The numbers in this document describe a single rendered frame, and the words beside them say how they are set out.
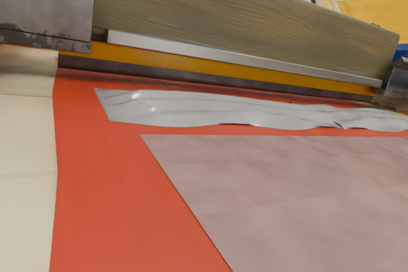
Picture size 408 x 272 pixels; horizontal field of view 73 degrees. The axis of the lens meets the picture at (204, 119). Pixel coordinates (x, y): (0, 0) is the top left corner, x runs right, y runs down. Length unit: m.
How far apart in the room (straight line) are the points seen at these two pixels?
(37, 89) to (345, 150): 0.19
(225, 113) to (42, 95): 0.11
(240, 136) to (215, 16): 0.13
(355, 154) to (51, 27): 0.20
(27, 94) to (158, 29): 0.11
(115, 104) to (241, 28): 0.15
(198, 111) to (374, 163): 0.10
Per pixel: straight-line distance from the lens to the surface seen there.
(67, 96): 0.18
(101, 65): 0.24
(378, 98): 0.53
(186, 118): 0.16
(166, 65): 0.25
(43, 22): 0.21
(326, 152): 0.17
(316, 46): 0.34
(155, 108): 0.16
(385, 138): 0.26
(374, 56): 0.43
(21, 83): 0.20
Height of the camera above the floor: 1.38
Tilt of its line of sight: 42 degrees down
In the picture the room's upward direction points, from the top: 32 degrees clockwise
